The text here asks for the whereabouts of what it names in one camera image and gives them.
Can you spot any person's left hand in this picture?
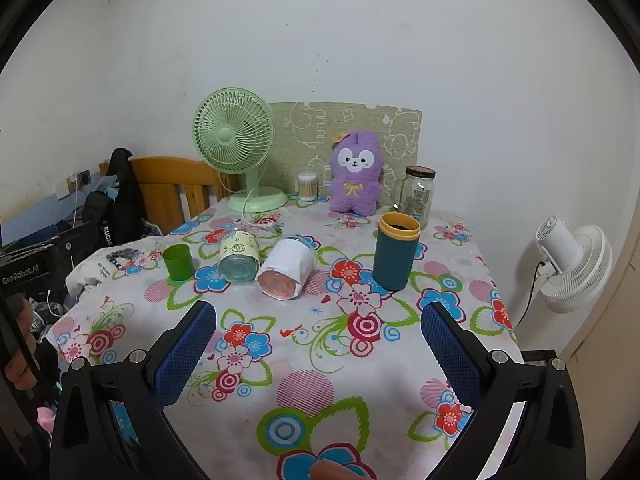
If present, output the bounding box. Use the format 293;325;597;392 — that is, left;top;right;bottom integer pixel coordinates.
2;294;45;392

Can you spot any black fan cable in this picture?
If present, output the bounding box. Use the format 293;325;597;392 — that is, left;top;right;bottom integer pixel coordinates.
515;259;551;329

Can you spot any dark teal cup yellow rim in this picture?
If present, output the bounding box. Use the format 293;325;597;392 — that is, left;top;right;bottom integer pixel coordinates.
372;212;422;292

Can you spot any white paper wrapped cup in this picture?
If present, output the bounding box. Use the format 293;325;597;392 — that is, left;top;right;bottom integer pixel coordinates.
256;237;316;302

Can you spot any white fan cable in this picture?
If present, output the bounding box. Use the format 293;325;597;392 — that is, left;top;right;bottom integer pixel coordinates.
242;212;284;235

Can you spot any floral tablecloth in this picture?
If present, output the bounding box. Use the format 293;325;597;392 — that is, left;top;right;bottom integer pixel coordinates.
47;197;524;480

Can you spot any white floor fan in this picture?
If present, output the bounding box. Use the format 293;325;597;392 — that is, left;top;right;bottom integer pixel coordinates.
535;215;614;314

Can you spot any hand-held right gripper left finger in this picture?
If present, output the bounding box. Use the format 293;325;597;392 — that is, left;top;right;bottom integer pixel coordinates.
49;300;218;480

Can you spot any wooden headboard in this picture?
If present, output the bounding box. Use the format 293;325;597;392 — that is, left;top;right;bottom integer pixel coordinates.
99;156;226;236

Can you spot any black bag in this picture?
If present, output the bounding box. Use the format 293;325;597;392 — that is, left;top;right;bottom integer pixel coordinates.
82;148;149;251

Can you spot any purple plush toy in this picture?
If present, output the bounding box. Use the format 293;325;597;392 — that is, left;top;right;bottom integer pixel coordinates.
327;130;385;217

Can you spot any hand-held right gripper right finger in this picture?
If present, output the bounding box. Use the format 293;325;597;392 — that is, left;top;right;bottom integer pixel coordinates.
420;301;588;480

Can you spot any cotton swab container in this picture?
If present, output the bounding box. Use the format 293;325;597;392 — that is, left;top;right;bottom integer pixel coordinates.
297;172;320;203

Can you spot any white printed shirt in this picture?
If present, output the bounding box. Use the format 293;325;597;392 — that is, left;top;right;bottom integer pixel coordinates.
66;240;167;307

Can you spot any elephant print board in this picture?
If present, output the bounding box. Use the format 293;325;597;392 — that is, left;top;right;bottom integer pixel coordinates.
269;102;424;208

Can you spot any clear glass jar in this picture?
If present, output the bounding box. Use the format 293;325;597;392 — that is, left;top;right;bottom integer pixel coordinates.
392;165;436;231

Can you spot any green desk fan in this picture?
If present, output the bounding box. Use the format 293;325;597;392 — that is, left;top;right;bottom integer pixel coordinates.
193;87;288;213

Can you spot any small green cup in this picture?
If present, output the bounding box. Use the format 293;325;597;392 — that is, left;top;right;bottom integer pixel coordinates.
162;244;194;282

